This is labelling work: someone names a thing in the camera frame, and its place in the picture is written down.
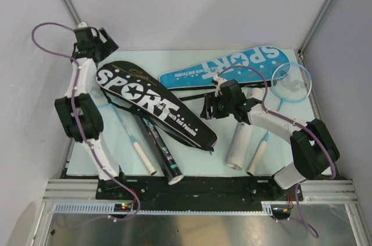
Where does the blue racket right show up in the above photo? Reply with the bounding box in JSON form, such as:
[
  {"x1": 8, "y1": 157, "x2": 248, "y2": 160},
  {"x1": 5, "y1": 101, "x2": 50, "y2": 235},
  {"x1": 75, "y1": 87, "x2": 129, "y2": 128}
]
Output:
[{"x1": 246, "y1": 63, "x2": 312, "y2": 176}]

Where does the right aluminium frame post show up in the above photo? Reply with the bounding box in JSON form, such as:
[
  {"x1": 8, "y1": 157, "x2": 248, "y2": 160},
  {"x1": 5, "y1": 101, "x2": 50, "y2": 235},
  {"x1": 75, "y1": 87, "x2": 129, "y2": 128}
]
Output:
[{"x1": 298, "y1": 0, "x2": 335, "y2": 56}]

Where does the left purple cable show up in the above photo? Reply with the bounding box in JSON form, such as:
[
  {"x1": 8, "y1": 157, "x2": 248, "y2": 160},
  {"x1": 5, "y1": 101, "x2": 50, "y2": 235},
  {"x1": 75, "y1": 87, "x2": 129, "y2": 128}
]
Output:
[{"x1": 31, "y1": 22, "x2": 143, "y2": 229}]

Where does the blue racket left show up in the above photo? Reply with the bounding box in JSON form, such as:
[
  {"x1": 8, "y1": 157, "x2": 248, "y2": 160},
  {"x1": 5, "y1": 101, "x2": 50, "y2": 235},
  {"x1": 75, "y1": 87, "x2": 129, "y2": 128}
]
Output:
[{"x1": 99, "y1": 103, "x2": 158, "y2": 176}]

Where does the black shuttlecock tube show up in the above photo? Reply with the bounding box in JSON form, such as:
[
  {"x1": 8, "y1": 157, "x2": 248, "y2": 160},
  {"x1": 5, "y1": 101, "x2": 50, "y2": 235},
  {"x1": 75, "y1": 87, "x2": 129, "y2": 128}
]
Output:
[{"x1": 133, "y1": 115, "x2": 184, "y2": 186}]

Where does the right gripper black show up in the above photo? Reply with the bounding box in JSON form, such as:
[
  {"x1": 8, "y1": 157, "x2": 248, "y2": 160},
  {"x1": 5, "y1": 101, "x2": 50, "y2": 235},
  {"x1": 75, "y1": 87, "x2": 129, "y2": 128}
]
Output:
[{"x1": 201, "y1": 92, "x2": 234, "y2": 120}]

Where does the blue racket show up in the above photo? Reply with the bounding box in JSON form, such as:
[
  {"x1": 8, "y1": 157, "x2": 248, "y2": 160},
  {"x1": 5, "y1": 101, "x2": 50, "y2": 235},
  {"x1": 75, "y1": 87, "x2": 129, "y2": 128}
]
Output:
[
  {"x1": 246, "y1": 63, "x2": 312, "y2": 176},
  {"x1": 99, "y1": 103, "x2": 158, "y2": 176}
]

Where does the white cable duct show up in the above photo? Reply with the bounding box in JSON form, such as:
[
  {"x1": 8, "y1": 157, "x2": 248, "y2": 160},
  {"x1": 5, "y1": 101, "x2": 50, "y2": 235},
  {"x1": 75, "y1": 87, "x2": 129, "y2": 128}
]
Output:
[{"x1": 55, "y1": 202, "x2": 291, "y2": 216}]

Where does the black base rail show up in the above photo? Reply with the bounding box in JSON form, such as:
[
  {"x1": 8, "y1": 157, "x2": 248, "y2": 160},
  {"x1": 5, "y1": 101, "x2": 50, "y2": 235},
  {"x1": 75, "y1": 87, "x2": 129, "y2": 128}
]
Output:
[{"x1": 89, "y1": 176, "x2": 303, "y2": 211}]

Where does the white shuttlecock tube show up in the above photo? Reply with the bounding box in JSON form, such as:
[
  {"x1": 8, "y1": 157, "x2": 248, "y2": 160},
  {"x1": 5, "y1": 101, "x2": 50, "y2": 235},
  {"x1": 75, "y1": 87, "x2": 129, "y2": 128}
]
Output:
[{"x1": 226, "y1": 88, "x2": 264, "y2": 173}]

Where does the black racket bag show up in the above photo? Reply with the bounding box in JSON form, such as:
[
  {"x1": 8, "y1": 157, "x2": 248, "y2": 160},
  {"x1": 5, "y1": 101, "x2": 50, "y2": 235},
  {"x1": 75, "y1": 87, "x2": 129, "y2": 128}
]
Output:
[{"x1": 96, "y1": 60, "x2": 218, "y2": 151}]

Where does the purple cable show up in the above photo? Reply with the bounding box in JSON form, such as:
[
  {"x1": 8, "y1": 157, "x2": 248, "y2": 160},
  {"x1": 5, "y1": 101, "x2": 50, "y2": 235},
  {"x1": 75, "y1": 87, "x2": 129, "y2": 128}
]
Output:
[
  {"x1": 31, "y1": 22, "x2": 143, "y2": 229},
  {"x1": 216, "y1": 65, "x2": 339, "y2": 240}
]

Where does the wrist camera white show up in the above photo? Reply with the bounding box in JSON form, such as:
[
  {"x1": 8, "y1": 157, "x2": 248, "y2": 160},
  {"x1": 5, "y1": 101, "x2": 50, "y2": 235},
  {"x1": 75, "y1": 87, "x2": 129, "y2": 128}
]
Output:
[
  {"x1": 212, "y1": 75, "x2": 227, "y2": 97},
  {"x1": 76, "y1": 22, "x2": 88, "y2": 29}
]

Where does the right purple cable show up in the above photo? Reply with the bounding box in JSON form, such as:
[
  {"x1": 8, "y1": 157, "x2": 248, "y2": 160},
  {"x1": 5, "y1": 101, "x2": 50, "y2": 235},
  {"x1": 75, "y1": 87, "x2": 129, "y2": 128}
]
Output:
[{"x1": 216, "y1": 65, "x2": 339, "y2": 240}]

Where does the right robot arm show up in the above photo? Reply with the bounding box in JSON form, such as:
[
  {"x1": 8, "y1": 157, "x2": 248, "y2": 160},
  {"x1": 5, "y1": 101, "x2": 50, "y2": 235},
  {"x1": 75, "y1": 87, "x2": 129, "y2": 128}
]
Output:
[{"x1": 201, "y1": 76, "x2": 339, "y2": 200}]

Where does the blue racket bag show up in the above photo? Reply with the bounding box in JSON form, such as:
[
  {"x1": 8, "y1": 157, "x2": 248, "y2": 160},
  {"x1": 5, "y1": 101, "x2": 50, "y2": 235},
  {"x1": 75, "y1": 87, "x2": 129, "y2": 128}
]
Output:
[{"x1": 159, "y1": 46, "x2": 289, "y2": 91}]

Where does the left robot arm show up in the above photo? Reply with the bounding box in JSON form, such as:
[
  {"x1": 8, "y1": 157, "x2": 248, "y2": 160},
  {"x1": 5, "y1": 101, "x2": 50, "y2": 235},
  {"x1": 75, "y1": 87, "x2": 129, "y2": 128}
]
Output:
[{"x1": 55, "y1": 22, "x2": 129, "y2": 199}]

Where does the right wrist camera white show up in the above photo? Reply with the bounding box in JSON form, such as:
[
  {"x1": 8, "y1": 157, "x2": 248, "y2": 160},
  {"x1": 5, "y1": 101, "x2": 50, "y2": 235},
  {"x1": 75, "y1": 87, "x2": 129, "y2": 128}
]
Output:
[{"x1": 212, "y1": 75, "x2": 227, "y2": 97}]

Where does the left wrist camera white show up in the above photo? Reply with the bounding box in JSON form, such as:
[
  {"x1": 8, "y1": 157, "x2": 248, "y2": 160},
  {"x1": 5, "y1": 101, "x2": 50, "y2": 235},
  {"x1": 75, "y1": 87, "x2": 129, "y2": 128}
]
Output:
[{"x1": 76, "y1": 22, "x2": 88, "y2": 29}]

